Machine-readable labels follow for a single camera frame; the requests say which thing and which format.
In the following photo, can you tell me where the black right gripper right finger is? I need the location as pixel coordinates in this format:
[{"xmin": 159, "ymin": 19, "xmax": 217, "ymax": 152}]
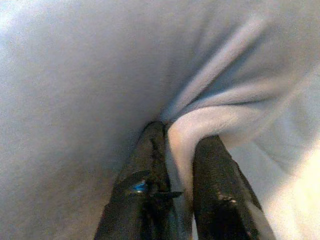
[{"xmin": 192, "ymin": 135, "xmax": 277, "ymax": 240}]

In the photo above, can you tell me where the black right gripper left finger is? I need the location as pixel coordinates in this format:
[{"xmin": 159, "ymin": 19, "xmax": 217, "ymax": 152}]
[{"xmin": 93, "ymin": 121, "xmax": 185, "ymax": 240}]

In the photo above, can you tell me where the light blue pillow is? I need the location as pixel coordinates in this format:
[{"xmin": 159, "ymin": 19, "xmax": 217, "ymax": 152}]
[{"xmin": 0, "ymin": 0, "xmax": 320, "ymax": 240}]

